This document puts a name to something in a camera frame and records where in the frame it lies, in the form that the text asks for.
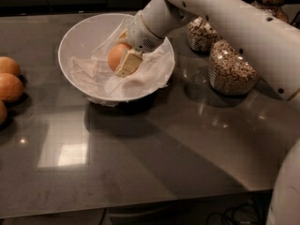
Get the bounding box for front glass jar of cereal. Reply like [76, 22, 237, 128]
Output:
[208, 39, 260, 97]

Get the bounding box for black cables under table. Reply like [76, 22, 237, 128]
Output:
[204, 202, 270, 225]

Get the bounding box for orange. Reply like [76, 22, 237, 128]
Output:
[0, 56, 21, 76]
[0, 100, 8, 126]
[0, 73, 24, 103]
[108, 43, 131, 71]

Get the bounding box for rear left glass cereal jar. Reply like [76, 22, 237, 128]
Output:
[187, 17, 221, 53]

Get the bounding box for white plastic sheet in bowl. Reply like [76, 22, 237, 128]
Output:
[68, 14, 176, 107]

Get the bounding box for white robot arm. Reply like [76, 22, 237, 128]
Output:
[127, 0, 300, 225]

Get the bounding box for rear right glass cereal jar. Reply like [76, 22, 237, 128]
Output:
[252, 0, 289, 23]

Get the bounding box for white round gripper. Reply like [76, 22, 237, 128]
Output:
[115, 11, 164, 78]

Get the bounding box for white bowl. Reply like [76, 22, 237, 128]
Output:
[57, 13, 176, 103]

